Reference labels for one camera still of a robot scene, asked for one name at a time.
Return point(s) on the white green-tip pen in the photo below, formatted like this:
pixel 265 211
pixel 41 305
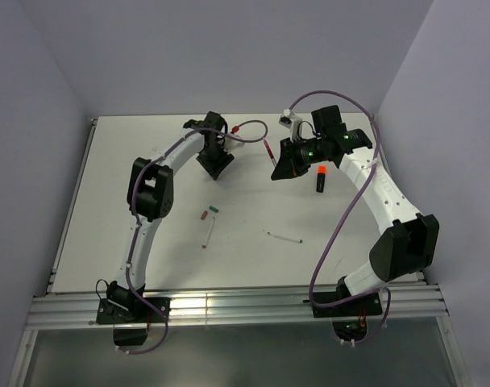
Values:
pixel 284 237

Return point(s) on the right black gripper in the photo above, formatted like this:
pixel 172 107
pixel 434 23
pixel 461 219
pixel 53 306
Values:
pixel 288 165

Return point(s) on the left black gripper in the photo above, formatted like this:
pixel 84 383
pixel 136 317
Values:
pixel 214 169

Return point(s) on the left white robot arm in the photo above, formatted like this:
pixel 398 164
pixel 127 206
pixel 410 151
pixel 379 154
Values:
pixel 150 197

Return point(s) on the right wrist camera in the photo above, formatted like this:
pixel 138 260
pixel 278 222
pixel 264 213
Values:
pixel 293 122

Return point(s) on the red pink pen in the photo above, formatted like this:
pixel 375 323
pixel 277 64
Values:
pixel 269 152

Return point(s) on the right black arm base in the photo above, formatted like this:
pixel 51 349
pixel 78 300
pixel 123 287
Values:
pixel 349 319

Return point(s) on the black orange highlighter pen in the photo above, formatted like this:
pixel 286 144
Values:
pixel 320 184

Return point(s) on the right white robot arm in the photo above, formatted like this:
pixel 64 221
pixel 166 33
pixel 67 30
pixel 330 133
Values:
pixel 407 237

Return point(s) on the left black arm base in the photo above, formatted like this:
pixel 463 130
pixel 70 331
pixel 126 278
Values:
pixel 130 329

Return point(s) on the aluminium rail frame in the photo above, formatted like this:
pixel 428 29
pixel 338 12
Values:
pixel 239 313

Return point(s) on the white brown-tip pen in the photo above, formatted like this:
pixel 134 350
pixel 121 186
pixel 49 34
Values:
pixel 209 233

